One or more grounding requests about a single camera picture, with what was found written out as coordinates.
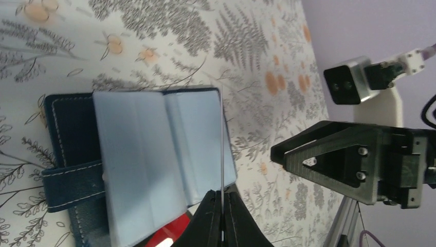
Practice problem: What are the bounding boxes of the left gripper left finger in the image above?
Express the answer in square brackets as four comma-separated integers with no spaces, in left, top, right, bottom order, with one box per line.
[172,190,222,247]

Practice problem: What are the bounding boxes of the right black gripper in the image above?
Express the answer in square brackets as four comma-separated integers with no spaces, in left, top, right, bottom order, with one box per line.
[270,120,435,209]

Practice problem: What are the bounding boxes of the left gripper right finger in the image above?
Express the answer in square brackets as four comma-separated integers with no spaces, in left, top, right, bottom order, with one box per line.
[223,184,272,247]

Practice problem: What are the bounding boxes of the blue leather card holder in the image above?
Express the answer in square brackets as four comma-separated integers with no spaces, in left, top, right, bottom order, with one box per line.
[42,87,237,246]

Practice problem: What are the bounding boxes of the blue card with grey stripe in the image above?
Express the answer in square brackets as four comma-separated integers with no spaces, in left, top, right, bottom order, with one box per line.
[219,86,225,246]

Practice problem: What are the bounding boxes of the red card top centre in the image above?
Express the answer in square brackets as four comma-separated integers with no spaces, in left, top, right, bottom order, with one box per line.
[143,212,190,247]

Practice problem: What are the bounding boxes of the floral table mat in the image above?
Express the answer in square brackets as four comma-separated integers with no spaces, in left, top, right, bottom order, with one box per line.
[1,1,340,246]

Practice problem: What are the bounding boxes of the aluminium frame rail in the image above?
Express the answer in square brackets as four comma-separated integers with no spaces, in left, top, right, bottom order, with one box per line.
[323,196,360,247]

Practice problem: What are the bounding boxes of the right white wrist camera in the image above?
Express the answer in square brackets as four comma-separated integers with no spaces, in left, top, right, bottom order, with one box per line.
[323,49,431,128]

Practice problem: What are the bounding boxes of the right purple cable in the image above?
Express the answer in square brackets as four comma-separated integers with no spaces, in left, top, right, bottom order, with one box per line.
[361,43,436,247]

